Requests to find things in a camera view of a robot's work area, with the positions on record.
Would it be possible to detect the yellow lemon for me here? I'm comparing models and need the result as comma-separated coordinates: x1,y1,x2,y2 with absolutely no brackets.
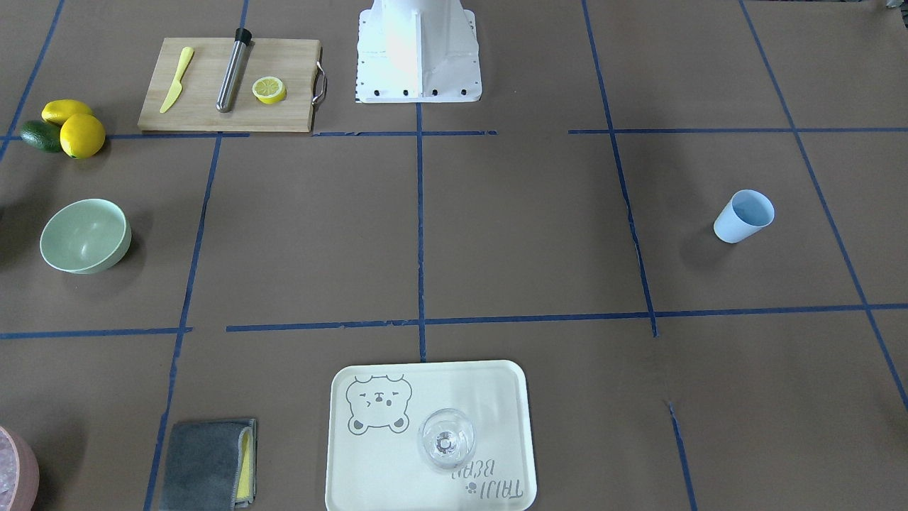
60,114,106,159
41,98,94,127

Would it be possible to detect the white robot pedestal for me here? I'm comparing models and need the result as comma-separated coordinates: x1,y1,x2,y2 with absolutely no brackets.
355,1,483,104

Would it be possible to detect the steel muddler black cap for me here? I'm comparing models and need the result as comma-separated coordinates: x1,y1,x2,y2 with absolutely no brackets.
215,27,252,113

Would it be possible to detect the grey yellow cloth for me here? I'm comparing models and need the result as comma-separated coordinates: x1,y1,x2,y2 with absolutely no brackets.
159,417,258,510

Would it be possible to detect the cream bear tray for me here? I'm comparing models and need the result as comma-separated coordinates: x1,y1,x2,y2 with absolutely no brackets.
325,360,538,510

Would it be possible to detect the lemon half slice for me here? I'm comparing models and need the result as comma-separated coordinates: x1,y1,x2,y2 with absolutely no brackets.
252,77,287,106

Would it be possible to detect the yellow lemon back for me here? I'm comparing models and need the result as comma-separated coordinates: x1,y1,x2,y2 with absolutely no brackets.
41,98,94,127

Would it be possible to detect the wooden cutting board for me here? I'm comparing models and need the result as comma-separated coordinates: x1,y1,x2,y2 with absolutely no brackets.
138,38,324,133

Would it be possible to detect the green avocado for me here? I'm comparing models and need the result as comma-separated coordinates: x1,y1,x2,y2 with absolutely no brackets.
19,120,64,154

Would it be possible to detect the yellow lemon front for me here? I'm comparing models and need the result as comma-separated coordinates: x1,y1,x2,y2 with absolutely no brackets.
60,114,106,159

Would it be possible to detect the light blue cup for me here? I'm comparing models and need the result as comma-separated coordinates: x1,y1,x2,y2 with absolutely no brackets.
713,189,775,243

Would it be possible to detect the green bowl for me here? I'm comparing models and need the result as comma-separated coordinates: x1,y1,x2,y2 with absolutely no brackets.
39,198,132,275

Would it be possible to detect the yellow plastic knife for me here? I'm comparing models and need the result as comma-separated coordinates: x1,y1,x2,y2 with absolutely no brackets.
159,46,194,114

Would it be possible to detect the pink bowl with ice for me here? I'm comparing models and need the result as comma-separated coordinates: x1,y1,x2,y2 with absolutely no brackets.
1,427,40,510

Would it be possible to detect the clear wine glass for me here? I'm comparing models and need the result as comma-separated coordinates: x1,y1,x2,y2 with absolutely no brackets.
419,407,477,471

